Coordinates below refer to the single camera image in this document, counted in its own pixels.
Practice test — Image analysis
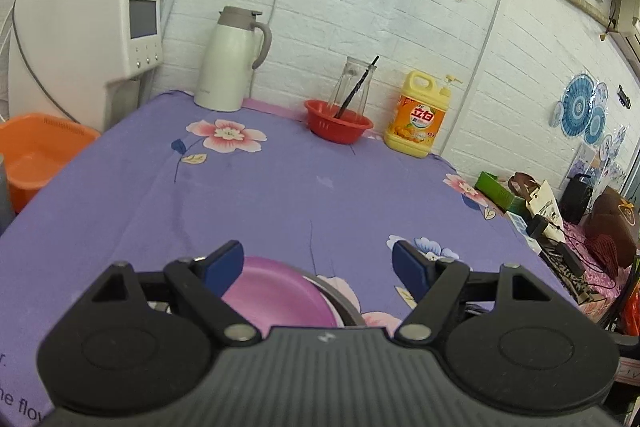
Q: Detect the paper bag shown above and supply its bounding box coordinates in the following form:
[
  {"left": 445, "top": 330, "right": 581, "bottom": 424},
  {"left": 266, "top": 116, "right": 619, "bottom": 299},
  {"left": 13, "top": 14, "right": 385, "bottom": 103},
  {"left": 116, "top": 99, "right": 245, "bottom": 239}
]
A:
[{"left": 507, "top": 173, "right": 566, "bottom": 238}]

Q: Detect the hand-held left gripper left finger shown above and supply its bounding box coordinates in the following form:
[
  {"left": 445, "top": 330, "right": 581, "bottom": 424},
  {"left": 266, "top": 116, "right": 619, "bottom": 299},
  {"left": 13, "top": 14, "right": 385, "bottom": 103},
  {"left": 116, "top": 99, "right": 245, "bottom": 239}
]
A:
[{"left": 92, "top": 239, "right": 263, "bottom": 344}]

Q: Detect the white thermos jug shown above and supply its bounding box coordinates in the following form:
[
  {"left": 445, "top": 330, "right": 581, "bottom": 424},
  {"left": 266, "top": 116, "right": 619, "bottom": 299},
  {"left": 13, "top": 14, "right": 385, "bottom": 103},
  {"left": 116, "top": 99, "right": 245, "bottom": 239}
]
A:
[{"left": 194, "top": 6, "right": 273, "bottom": 112}]

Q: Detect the orange plastic basin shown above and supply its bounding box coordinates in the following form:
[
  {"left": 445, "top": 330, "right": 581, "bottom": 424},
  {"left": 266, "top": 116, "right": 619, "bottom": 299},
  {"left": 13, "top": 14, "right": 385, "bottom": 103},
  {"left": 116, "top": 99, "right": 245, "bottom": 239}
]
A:
[{"left": 0, "top": 113, "right": 101, "bottom": 214}]

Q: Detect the small blue paper fan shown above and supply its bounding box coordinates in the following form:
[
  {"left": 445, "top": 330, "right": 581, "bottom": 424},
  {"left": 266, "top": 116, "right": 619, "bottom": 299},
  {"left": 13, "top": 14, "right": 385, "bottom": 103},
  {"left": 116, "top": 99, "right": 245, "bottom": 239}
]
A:
[{"left": 582, "top": 82, "right": 609, "bottom": 145}]

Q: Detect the white water dispenser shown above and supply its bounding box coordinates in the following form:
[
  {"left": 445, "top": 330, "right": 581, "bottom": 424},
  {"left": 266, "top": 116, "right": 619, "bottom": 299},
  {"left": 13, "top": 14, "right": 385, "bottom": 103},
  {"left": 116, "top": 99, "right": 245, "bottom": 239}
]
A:
[{"left": 7, "top": 0, "right": 162, "bottom": 132}]

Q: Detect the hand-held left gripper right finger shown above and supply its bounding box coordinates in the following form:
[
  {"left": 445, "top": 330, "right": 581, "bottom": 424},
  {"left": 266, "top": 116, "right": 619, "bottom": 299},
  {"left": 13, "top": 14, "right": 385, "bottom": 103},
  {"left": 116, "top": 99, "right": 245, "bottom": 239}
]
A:
[{"left": 391, "top": 240, "right": 541, "bottom": 344}]

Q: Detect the green box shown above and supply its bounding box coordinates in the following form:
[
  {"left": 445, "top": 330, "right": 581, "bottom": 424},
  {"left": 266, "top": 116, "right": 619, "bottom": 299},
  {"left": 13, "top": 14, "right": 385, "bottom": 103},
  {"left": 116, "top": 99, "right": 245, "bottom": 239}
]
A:
[{"left": 474, "top": 171, "right": 528, "bottom": 212}]

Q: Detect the black stick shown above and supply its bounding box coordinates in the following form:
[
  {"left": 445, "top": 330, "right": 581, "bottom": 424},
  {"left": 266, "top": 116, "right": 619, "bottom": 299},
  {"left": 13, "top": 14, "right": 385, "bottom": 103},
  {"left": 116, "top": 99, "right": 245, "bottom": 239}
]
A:
[{"left": 334, "top": 55, "right": 380, "bottom": 118}]

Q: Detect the stainless steel bowl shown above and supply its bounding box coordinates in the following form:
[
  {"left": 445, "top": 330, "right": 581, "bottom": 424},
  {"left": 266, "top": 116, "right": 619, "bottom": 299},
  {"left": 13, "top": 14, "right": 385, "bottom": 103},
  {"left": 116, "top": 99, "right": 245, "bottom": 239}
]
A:
[{"left": 300, "top": 273, "right": 362, "bottom": 329}]

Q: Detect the clear glass jar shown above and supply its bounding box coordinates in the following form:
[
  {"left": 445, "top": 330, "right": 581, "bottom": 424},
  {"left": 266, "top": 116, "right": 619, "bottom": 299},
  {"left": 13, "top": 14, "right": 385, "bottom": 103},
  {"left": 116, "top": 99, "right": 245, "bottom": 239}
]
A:
[{"left": 328, "top": 56, "right": 377, "bottom": 118}]

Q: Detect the large blue paper fan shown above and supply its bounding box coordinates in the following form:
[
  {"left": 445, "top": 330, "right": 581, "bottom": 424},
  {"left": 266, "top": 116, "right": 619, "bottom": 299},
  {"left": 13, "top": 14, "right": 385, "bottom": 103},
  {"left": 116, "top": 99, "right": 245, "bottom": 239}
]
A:
[{"left": 552, "top": 74, "right": 601, "bottom": 138}]

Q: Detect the yellow detergent bottle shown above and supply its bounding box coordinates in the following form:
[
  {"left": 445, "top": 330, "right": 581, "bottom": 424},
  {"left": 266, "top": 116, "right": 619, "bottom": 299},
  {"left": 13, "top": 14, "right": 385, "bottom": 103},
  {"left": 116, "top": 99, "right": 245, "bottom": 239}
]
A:
[{"left": 384, "top": 70, "right": 463, "bottom": 158}]

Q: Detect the grey cylinder bottle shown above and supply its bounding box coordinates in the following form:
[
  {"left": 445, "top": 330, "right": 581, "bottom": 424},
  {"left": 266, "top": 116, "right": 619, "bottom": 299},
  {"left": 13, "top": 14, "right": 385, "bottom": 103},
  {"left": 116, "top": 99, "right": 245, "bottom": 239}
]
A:
[{"left": 0, "top": 154, "right": 15, "bottom": 233}]

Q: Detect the white wall conduit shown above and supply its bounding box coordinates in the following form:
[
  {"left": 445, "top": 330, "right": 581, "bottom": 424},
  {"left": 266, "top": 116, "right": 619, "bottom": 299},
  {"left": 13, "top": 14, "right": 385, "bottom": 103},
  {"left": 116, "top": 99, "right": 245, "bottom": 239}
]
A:
[{"left": 439, "top": 0, "right": 523, "bottom": 158}]

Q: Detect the brown bag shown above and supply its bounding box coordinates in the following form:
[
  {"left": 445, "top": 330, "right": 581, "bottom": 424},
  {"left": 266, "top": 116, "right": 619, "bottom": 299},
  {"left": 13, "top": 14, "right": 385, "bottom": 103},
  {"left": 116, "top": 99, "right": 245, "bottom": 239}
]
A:
[{"left": 584, "top": 186, "right": 640, "bottom": 269}]

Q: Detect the purple plastic bowl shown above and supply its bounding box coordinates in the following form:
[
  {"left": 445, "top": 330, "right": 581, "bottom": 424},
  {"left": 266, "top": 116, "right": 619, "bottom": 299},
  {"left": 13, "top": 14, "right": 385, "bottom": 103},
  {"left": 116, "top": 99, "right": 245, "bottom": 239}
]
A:
[{"left": 220, "top": 256, "right": 338, "bottom": 331}]

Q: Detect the white air conditioner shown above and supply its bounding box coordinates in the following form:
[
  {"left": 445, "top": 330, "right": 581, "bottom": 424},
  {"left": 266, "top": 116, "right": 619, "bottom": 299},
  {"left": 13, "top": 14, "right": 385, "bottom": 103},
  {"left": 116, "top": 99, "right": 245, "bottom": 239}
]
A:
[{"left": 607, "top": 0, "right": 640, "bottom": 58}]

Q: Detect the red plastic basket bowl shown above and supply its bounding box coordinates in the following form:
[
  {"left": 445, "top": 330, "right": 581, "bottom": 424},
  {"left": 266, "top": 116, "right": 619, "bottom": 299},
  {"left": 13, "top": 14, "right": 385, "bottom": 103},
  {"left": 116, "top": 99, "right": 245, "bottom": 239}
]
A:
[{"left": 304, "top": 100, "right": 374, "bottom": 146}]

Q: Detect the grey dispenser hose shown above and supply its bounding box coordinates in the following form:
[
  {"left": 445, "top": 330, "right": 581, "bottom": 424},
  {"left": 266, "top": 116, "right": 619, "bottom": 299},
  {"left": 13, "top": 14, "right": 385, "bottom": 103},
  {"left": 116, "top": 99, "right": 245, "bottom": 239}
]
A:
[{"left": 10, "top": 7, "right": 81, "bottom": 124}]

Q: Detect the purple floral tablecloth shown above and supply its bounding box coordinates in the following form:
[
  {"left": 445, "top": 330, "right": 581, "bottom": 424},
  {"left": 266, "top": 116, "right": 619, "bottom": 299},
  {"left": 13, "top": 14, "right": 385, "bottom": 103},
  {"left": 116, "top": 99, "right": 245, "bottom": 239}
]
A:
[{"left": 0, "top": 89, "right": 596, "bottom": 427}]

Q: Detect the black speaker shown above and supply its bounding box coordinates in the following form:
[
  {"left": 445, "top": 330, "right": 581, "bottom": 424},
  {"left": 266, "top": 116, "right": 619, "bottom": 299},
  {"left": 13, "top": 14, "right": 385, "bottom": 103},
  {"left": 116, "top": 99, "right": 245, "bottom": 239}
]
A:
[{"left": 560, "top": 173, "right": 594, "bottom": 224}]

